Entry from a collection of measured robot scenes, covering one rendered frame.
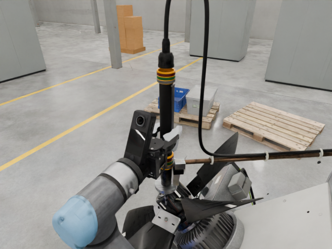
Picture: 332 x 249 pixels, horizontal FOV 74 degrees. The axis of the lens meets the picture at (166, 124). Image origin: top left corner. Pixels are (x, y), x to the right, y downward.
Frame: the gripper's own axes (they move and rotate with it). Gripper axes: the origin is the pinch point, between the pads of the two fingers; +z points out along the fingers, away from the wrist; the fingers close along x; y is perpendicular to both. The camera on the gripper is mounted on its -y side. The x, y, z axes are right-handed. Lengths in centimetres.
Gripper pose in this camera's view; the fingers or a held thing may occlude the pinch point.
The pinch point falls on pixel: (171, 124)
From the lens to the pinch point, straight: 60.0
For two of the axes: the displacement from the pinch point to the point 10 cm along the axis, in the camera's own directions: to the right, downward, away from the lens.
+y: 0.1, 8.6, 5.1
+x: 8.7, 2.5, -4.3
